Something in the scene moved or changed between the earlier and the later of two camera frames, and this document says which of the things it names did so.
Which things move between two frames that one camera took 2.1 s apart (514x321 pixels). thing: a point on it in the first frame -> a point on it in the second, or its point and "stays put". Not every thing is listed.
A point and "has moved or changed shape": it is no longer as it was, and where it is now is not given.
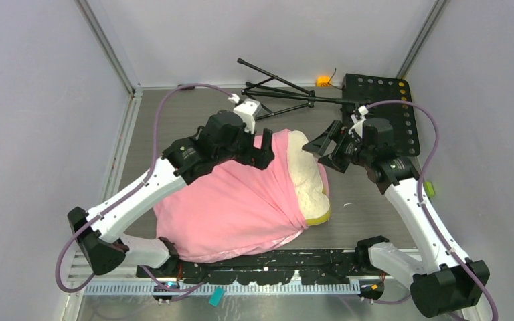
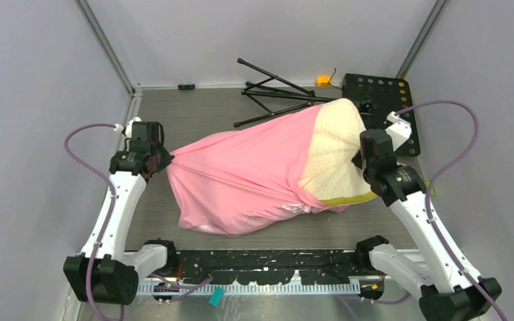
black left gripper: (258, 157) -> (164, 160)
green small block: (430, 188) stays put
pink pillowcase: (239, 208) has moved or changed shape
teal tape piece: (217, 296) stays put
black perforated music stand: (385, 97) stays put
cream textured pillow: (314, 204) -> (330, 172)
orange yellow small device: (322, 81) stays put
